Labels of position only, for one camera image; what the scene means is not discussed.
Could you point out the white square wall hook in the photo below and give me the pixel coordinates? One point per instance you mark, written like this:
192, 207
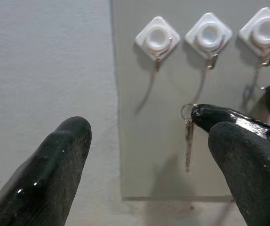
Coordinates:
157, 37
208, 33
266, 28

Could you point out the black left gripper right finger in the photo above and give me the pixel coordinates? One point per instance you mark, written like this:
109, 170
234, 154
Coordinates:
255, 176

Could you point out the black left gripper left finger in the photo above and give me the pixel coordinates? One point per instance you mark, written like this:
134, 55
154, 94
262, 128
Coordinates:
43, 176

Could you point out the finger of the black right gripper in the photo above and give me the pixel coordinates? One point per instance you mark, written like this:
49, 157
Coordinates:
215, 115

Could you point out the grey hook board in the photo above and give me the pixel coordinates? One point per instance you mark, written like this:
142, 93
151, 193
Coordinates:
149, 117

